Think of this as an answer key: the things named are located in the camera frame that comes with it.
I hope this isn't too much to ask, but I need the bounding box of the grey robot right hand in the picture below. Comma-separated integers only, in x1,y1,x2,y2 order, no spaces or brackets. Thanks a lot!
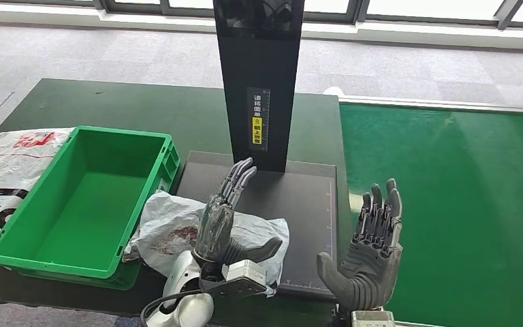
316,178,404,312

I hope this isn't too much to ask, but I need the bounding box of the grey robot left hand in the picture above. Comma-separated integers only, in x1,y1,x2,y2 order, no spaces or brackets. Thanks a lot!
192,157,284,267

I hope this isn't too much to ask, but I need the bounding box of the white parcel with red print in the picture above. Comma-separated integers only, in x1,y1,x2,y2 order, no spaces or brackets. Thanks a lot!
123,190,290,296

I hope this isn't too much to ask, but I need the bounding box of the black inbound scanner machine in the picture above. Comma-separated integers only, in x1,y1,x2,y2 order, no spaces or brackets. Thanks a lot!
176,0,339,301

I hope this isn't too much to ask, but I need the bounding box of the green conveyor belt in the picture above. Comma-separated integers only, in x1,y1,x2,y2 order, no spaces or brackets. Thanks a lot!
338,95,523,327

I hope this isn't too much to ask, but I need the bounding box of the yellow and black label sticker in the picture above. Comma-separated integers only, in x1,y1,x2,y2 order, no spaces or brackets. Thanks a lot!
247,87,272,152

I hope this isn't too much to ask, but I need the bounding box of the green plastic crate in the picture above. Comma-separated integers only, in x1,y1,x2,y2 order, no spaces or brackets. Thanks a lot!
0,125,181,291

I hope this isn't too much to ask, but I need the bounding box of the large white printed bag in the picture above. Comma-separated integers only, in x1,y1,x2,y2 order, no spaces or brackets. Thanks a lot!
0,128,75,263

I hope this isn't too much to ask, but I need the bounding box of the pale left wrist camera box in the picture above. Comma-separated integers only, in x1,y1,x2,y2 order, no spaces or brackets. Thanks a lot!
198,259,272,301

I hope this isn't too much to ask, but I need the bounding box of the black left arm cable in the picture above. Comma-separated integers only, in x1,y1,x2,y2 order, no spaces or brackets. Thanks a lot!
140,291,200,327

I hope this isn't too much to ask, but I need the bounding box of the dark window frame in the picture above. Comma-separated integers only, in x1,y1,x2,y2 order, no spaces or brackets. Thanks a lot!
0,0,523,30

